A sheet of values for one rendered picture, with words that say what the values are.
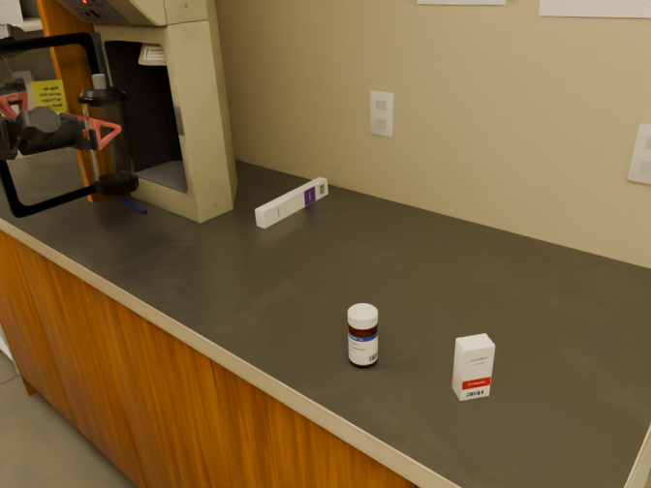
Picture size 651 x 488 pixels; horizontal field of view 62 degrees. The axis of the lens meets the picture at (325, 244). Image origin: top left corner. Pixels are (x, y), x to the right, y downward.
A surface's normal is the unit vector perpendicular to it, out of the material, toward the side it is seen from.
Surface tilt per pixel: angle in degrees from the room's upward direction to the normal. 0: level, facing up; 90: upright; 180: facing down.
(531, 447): 0
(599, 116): 90
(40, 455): 0
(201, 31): 90
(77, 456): 0
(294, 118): 90
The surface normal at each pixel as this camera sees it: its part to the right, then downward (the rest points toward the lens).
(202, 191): 0.76, 0.26
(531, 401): -0.04, -0.89
